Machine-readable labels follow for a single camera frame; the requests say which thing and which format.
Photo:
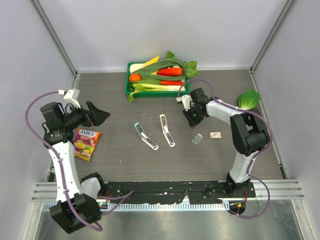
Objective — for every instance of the fake small red chili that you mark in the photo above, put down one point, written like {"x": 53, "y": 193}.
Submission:
{"x": 171, "y": 83}

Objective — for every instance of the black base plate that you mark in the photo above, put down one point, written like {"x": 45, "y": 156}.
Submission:
{"x": 174, "y": 192}

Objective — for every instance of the fake red pepper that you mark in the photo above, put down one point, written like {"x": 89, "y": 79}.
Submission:
{"x": 170, "y": 72}

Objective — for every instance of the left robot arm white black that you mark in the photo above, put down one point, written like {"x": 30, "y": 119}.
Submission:
{"x": 76, "y": 202}

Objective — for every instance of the fake leek white green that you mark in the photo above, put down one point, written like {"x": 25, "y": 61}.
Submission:
{"x": 146, "y": 87}

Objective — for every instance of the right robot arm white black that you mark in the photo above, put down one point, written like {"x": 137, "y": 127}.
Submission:
{"x": 248, "y": 130}

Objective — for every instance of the slotted cable duct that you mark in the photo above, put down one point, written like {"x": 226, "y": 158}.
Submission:
{"x": 184, "y": 206}

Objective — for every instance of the white stapler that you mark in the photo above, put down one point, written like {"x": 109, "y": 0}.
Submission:
{"x": 165, "y": 130}

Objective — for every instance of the fake bok choy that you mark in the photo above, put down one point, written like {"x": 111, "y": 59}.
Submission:
{"x": 249, "y": 100}

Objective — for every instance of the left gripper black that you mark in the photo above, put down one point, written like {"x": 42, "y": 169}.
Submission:
{"x": 89, "y": 119}

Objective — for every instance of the fake green lettuce leaf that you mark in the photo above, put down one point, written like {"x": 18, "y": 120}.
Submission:
{"x": 189, "y": 68}

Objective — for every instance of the fake orange carrot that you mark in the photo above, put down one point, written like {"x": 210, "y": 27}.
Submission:
{"x": 134, "y": 77}

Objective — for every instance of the green plastic tray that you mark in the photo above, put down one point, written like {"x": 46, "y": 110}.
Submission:
{"x": 128, "y": 89}

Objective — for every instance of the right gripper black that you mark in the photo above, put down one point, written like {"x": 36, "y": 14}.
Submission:
{"x": 193, "y": 122}

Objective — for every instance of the colourful candy bag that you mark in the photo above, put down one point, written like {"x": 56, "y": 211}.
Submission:
{"x": 85, "y": 142}

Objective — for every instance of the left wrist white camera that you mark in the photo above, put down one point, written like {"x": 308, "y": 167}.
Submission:
{"x": 71, "y": 97}

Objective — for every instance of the fake yellow corn leaf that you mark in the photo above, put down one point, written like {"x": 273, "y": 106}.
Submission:
{"x": 152, "y": 61}

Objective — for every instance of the fake green long beans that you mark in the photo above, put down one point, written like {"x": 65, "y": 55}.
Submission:
{"x": 146, "y": 72}

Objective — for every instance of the small staple box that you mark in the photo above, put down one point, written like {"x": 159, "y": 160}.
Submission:
{"x": 215, "y": 135}

